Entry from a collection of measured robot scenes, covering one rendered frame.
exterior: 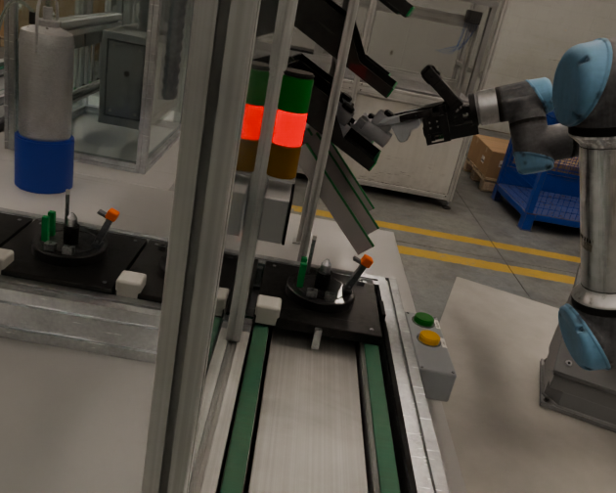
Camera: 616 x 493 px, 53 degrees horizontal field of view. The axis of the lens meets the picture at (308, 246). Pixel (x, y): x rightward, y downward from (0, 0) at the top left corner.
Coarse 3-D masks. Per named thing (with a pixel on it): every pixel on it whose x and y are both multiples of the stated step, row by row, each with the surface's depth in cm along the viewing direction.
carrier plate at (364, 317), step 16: (272, 272) 129; (288, 272) 131; (272, 288) 123; (368, 288) 131; (288, 304) 118; (368, 304) 124; (288, 320) 113; (304, 320) 114; (320, 320) 115; (336, 320) 116; (352, 320) 117; (368, 320) 118; (336, 336) 114; (352, 336) 114; (368, 336) 114
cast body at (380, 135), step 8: (384, 112) 137; (392, 112) 138; (360, 120) 139; (368, 120) 137; (376, 120) 136; (360, 128) 139; (368, 128) 137; (376, 128) 137; (384, 128) 136; (368, 136) 138; (376, 136) 137; (384, 136) 137; (384, 144) 138
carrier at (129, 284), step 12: (144, 252) 127; (156, 252) 128; (144, 264) 122; (156, 264) 123; (120, 276) 112; (132, 276) 112; (144, 276) 113; (156, 276) 118; (252, 276) 126; (120, 288) 111; (132, 288) 111; (144, 288) 113; (156, 288) 114; (252, 288) 125; (156, 300) 112
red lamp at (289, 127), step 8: (280, 112) 89; (288, 112) 89; (280, 120) 89; (288, 120) 89; (296, 120) 89; (304, 120) 90; (280, 128) 90; (288, 128) 89; (296, 128) 90; (304, 128) 91; (280, 136) 90; (288, 136) 90; (296, 136) 90; (280, 144) 90; (288, 144) 90; (296, 144) 91
